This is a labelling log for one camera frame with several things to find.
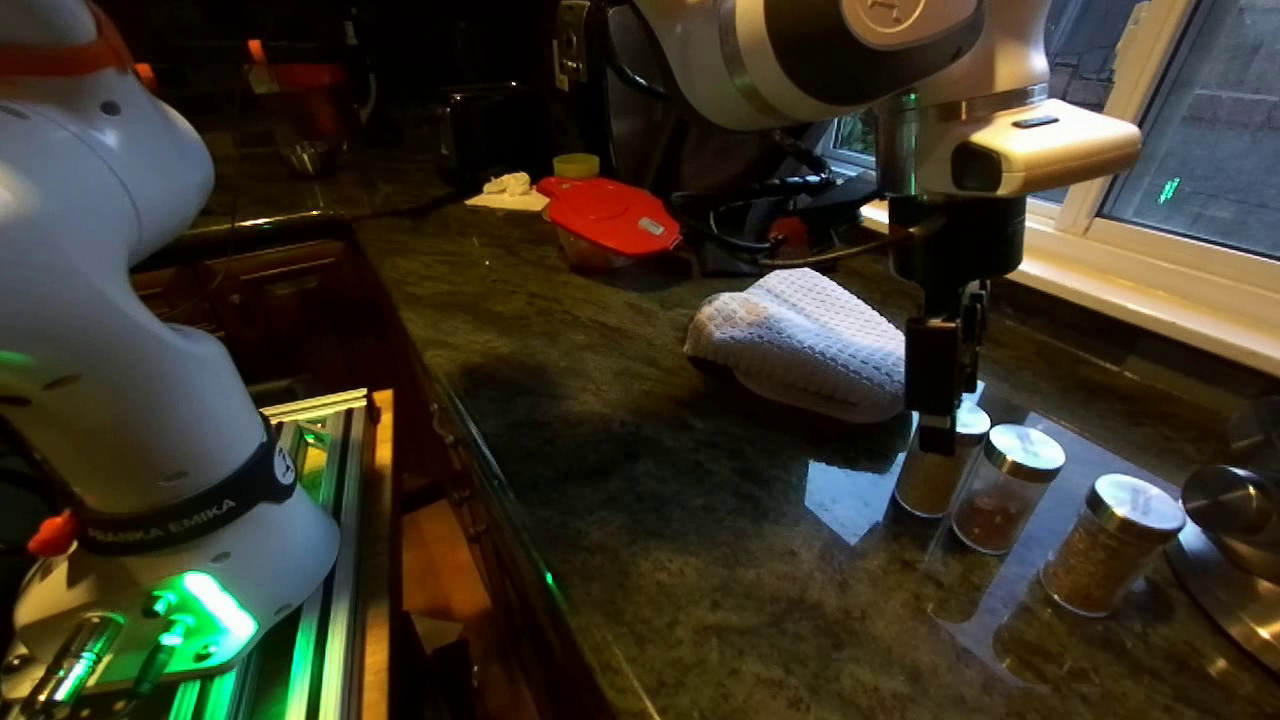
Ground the aluminium mounting rail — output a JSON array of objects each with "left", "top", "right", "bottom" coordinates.
[{"left": 0, "top": 385, "right": 398, "bottom": 720}]

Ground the folded white waffle towel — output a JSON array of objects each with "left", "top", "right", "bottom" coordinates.
[{"left": 681, "top": 263, "right": 910, "bottom": 427}]

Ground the red background furniture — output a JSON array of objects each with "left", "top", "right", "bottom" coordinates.
[{"left": 241, "top": 37, "right": 356, "bottom": 181}]

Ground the silver black coffee maker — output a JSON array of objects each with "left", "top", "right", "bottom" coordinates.
[{"left": 443, "top": 0, "right": 615, "bottom": 190}]

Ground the silver spice rack stand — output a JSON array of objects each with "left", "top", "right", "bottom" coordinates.
[{"left": 1167, "top": 394, "right": 1280, "bottom": 673}]

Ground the beige wrist camera box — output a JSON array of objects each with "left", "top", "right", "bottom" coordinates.
[{"left": 953, "top": 96, "right": 1146, "bottom": 199}]

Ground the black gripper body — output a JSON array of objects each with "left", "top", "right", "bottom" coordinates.
[{"left": 887, "top": 190, "right": 1032, "bottom": 323}]

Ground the red plastic lid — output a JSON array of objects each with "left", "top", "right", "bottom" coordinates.
[{"left": 535, "top": 170, "right": 689, "bottom": 261}]

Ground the wooden base board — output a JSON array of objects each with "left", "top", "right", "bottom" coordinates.
[{"left": 396, "top": 494, "right": 498, "bottom": 657}]

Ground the clear glass food container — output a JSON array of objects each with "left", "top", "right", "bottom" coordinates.
[{"left": 553, "top": 216, "right": 675, "bottom": 280}]

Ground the yellow plastic cup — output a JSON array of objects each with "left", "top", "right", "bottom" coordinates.
[{"left": 548, "top": 149, "right": 608, "bottom": 185}]

